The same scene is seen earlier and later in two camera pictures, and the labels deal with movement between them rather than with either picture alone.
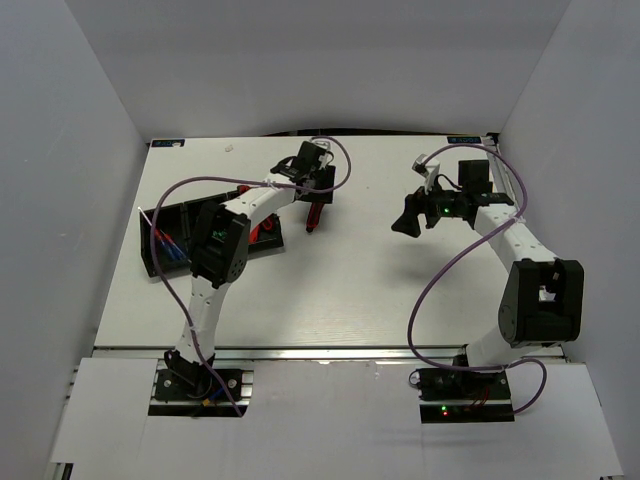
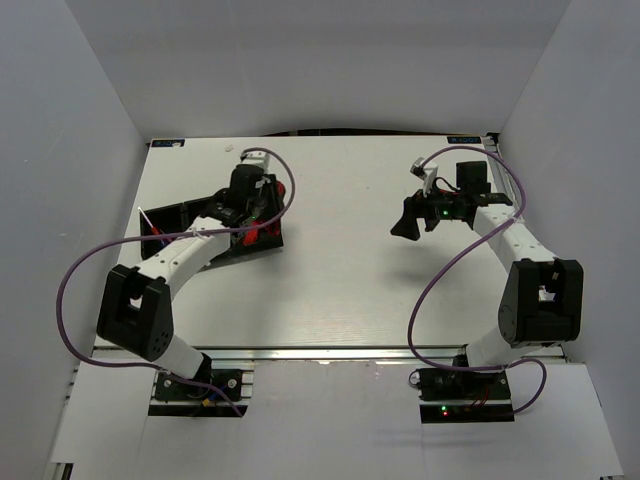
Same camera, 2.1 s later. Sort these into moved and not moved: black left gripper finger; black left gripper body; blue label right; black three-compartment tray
Moved: black left gripper body; black left gripper finger
Not moved: blue label right; black three-compartment tray
